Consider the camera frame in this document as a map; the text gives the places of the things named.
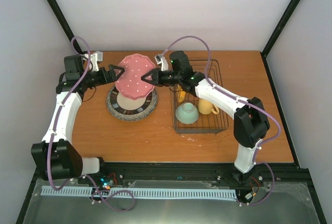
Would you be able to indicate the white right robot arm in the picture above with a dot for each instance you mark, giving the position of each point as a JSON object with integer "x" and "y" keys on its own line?
{"x": 250, "y": 123}

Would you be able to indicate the green wire dish rack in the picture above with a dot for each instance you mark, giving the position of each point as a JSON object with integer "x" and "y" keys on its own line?
{"x": 210, "y": 123}

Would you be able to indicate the black frame post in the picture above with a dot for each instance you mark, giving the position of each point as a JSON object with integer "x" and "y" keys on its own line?
{"x": 288, "y": 12}
{"x": 61, "y": 18}

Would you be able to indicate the pale green ceramic bowl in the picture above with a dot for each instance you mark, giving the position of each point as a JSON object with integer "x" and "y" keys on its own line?
{"x": 187, "y": 113}

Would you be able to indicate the brown rimmed beige plate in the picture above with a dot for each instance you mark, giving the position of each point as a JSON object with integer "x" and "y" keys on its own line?
{"x": 128, "y": 103}

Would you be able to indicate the yellow polka dot plate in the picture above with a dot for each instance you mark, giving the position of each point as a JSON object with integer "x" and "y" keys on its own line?
{"x": 180, "y": 94}

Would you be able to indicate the dark speckled stone plate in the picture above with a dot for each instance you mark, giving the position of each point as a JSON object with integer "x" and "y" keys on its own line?
{"x": 148, "y": 105}

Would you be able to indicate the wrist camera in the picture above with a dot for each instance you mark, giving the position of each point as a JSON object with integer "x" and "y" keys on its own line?
{"x": 162, "y": 62}
{"x": 95, "y": 59}

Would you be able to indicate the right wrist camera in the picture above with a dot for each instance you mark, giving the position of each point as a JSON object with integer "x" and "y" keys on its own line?
{"x": 162, "y": 62}

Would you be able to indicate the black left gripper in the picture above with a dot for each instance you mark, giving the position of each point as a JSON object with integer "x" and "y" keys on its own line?
{"x": 113, "y": 78}

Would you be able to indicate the pink scalloped plate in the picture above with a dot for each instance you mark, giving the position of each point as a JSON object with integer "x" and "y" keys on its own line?
{"x": 130, "y": 84}

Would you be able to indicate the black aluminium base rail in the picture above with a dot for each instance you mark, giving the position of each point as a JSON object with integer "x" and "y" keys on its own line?
{"x": 219, "y": 174}

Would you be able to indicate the light blue slotted cable duct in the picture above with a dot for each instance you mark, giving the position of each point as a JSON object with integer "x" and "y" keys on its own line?
{"x": 148, "y": 193}

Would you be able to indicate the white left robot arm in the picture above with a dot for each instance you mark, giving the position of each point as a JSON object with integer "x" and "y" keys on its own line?
{"x": 55, "y": 156}

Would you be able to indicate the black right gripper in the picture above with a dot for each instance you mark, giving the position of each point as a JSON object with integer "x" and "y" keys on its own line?
{"x": 156, "y": 78}

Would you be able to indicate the black right frame post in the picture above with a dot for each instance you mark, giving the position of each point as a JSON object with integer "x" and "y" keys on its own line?
{"x": 288, "y": 12}

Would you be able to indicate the black left frame post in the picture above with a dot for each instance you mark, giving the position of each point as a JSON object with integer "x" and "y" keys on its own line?
{"x": 61, "y": 18}

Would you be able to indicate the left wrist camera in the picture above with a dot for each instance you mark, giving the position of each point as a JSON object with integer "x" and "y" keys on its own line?
{"x": 95, "y": 59}

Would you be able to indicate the yellow ceramic mug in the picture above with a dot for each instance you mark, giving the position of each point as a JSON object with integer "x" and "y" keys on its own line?
{"x": 205, "y": 107}

